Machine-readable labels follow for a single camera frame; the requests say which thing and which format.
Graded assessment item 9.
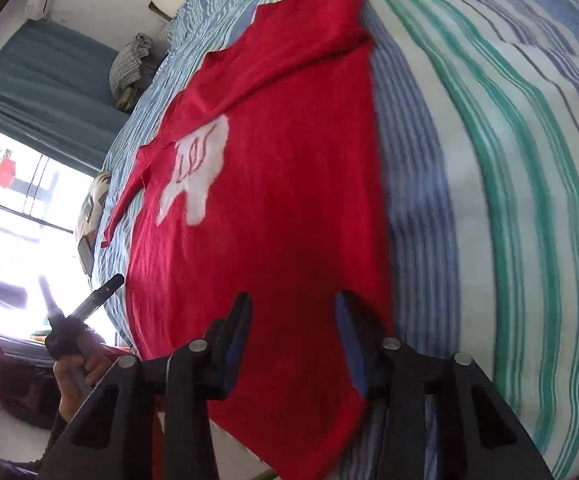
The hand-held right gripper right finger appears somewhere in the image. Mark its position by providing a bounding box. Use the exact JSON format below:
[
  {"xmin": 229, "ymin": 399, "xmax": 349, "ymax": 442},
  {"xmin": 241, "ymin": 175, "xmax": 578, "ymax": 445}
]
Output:
[{"xmin": 335, "ymin": 290, "xmax": 555, "ymax": 480}]

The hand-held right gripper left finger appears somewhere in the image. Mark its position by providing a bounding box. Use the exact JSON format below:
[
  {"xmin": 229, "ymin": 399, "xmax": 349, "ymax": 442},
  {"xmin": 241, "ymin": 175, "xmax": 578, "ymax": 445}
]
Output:
[{"xmin": 44, "ymin": 291, "xmax": 253, "ymax": 480}]

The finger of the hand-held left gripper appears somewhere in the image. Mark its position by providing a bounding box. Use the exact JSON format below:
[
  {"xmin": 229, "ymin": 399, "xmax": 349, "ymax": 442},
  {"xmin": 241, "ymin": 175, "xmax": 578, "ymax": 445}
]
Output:
[
  {"xmin": 38, "ymin": 274, "xmax": 66, "ymax": 319},
  {"xmin": 70, "ymin": 274, "xmax": 125, "ymax": 322}
]

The red sweater with rabbit print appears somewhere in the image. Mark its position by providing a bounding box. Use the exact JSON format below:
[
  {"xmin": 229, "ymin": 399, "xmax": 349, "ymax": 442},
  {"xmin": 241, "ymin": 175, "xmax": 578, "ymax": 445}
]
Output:
[{"xmin": 100, "ymin": 0, "xmax": 395, "ymax": 480}]

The person's left hand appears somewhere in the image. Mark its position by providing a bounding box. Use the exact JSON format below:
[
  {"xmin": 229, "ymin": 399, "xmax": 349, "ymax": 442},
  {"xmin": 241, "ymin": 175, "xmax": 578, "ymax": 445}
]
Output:
[{"xmin": 52, "ymin": 342, "xmax": 113, "ymax": 424}]

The dark remote control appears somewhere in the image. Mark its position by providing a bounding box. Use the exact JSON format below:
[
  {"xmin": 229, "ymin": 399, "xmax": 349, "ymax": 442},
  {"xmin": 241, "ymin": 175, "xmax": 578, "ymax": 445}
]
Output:
[{"xmin": 76, "ymin": 240, "xmax": 95, "ymax": 277}]

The window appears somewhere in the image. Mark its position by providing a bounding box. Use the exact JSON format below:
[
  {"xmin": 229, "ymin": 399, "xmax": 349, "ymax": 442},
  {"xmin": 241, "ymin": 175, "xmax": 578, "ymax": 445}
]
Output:
[{"xmin": 0, "ymin": 120, "xmax": 101, "ymax": 346}]

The dark red cloth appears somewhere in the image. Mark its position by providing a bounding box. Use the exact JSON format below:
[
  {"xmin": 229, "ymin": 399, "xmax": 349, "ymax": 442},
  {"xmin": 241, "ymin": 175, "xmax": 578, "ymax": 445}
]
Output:
[{"xmin": 0, "ymin": 342, "xmax": 62, "ymax": 429}]

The patterned pillow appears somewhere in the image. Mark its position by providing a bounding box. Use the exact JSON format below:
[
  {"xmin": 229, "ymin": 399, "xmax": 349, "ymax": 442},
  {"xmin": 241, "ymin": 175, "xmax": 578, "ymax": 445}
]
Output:
[{"xmin": 74, "ymin": 171, "xmax": 113, "ymax": 277}]

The teal curtain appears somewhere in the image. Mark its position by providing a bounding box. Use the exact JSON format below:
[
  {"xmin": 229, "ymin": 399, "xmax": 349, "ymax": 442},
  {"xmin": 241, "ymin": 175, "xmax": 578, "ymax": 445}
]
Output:
[{"xmin": 0, "ymin": 19, "xmax": 131, "ymax": 181}]

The striped bed sheet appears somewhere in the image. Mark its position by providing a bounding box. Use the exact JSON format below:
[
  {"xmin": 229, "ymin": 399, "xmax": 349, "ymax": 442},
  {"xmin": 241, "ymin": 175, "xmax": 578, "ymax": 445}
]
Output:
[{"xmin": 92, "ymin": 0, "xmax": 579, "ymax": 480}]

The checked cloth bundle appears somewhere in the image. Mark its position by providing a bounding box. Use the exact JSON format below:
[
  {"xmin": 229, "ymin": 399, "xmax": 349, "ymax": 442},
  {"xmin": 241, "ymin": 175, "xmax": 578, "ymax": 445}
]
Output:
[{"xmin": 109, "ymin": 33, "xmax": 156, "ymax": 113}]

